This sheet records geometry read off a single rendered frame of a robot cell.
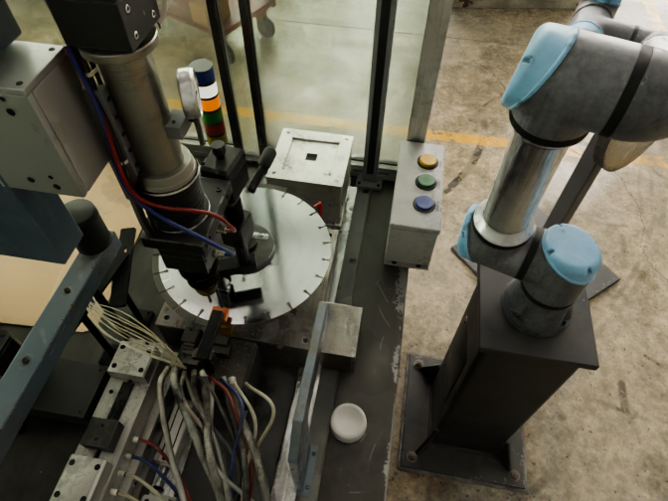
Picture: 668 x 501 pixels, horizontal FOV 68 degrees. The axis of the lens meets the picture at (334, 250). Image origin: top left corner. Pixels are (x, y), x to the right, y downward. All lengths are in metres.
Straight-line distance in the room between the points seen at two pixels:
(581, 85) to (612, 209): 1.99
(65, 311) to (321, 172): 0.62
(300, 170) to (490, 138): 1.76
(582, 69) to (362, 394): 0.69
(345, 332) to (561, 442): 1.11
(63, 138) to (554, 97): 0.56
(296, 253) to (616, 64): 0.59
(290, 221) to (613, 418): 1.44
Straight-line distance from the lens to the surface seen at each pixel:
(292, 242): 0.96
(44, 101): 0.49
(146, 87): 0.51
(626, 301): 2.34
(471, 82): 3.19
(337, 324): 1.01
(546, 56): 0.70
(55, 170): 0.53
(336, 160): 1.19
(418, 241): 1.11
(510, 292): 1.15
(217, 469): 0.86
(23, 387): 0.83
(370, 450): 0.99
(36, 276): 1.33
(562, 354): 1.17
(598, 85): 0.70
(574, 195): 1.93
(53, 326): 0.86
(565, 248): 1.02
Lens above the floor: 1.71
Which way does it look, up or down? 53 degrees down
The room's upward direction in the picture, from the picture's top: 1 degrees clockwise
